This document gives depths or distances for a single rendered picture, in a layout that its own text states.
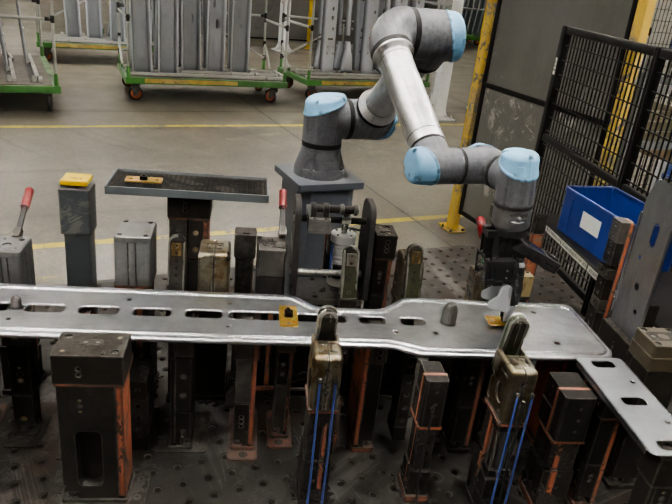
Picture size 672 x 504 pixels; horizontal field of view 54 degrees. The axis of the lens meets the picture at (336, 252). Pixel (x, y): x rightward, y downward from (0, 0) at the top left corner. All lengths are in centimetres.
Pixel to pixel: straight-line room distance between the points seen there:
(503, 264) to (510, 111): 302
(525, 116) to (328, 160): 247
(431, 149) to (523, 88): 295
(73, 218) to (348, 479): 86
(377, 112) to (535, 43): 243
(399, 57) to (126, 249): 71
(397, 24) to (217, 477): 104
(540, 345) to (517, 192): 33
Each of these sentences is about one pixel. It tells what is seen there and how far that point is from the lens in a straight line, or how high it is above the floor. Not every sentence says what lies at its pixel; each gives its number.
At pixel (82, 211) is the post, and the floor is 109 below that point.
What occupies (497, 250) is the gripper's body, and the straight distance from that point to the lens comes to 137.
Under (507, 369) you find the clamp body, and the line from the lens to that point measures 125.
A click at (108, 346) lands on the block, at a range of 123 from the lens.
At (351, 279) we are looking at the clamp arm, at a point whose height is 103.
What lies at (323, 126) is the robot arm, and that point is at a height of 125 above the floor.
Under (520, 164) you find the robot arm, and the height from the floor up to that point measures 136.
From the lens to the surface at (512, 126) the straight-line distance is 432.
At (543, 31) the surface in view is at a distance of 417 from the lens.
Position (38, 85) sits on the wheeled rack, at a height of 28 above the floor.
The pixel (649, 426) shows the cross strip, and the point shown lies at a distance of 130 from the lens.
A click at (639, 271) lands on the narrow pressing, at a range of 154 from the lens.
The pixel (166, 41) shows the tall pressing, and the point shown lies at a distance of 822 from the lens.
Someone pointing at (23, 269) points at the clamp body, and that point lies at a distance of 155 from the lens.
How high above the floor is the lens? 167
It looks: 23 degrees down
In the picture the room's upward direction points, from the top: 6 degrees clockwise
